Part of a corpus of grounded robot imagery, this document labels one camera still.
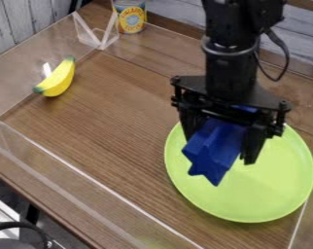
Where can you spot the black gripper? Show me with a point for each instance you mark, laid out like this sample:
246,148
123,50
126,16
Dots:
254,107

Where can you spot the blue star-shaped block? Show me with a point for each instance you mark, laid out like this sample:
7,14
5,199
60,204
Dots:
213,149

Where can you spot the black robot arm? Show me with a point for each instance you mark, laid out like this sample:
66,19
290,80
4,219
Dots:
235,23

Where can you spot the green round plate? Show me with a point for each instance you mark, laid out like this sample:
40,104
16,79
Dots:
255,193

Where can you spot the yellow toy banana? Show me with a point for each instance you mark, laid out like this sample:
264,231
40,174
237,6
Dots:
56,84

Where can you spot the yellow blue labelled can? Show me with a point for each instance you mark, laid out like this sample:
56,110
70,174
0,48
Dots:
131,12

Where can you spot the clear acrylic corner bracket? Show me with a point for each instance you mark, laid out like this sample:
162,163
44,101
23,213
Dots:
96,37

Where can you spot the clear acrylic front wall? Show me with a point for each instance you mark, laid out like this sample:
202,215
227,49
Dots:
106,220

